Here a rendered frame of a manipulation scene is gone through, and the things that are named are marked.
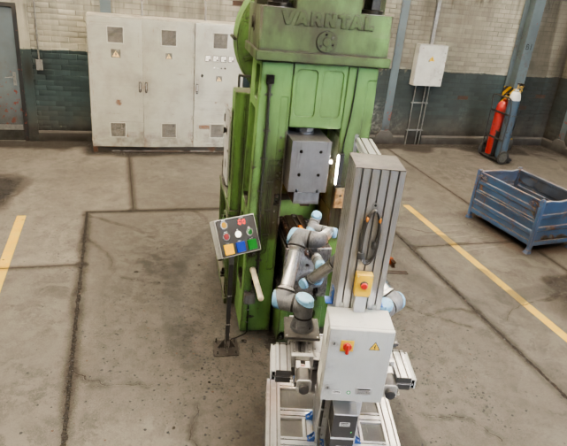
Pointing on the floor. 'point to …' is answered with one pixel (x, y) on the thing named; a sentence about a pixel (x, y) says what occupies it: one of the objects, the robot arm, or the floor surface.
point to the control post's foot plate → (226, 348)
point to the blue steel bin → (526, 207)
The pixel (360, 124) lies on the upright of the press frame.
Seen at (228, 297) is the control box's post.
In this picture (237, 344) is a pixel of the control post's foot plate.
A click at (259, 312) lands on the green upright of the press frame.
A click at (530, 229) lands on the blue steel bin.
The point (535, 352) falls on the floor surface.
